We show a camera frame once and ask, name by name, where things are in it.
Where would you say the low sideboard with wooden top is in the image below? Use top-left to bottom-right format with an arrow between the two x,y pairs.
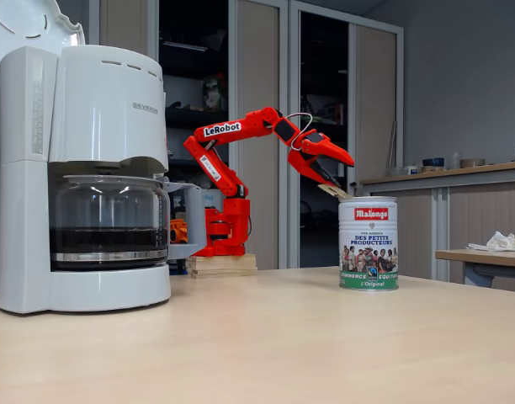
360,162 -> 515,294

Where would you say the grey leaning pole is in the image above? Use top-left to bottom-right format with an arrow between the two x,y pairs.
386,120 -> 398,176

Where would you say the glass carafe with grey handle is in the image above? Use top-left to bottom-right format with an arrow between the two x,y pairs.
49,174 -> 208,270

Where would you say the small wooden side table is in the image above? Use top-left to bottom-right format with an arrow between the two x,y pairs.
435,247 -> 515,291

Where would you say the white servo cable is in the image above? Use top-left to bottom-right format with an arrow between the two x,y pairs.
289,112 -> 315,152

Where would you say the grey cabinet with beige doors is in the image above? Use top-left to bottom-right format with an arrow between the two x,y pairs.
289,0 -> 406,270
88,0 -> 290,270

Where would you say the orange table clamp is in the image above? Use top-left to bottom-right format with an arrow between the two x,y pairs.
169,218 -> 189,245

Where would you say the Malongo coffee tin can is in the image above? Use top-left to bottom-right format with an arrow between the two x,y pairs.
338,195 -> 400,292

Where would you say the blue scoop with cardboard handle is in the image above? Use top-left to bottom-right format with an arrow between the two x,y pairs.
316,183 -> 353,199

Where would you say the white crumpled cloth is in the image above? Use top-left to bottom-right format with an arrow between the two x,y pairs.
466,230 -> 515,253

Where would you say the light wooden base block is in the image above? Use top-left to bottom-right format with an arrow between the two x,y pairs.
185,253 -> 258,279

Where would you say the white drip coffee maker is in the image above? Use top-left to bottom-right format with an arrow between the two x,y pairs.
0,0 -> 173,315

